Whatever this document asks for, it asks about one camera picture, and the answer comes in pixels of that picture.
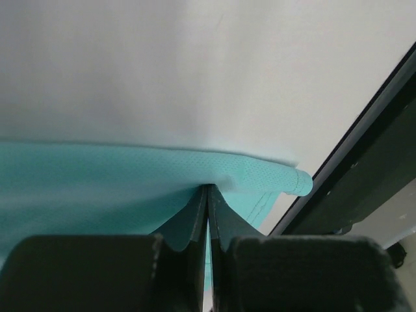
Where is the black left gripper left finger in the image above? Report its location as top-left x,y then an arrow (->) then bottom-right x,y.
1,187 -> 208,311

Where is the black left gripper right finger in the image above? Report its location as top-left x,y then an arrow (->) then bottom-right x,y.
207,185 -> 410,311

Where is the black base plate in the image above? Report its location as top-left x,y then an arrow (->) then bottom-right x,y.
271,46 -> 415,235

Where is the teal green t shirt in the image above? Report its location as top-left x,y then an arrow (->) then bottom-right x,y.
0,140 -> 314,270

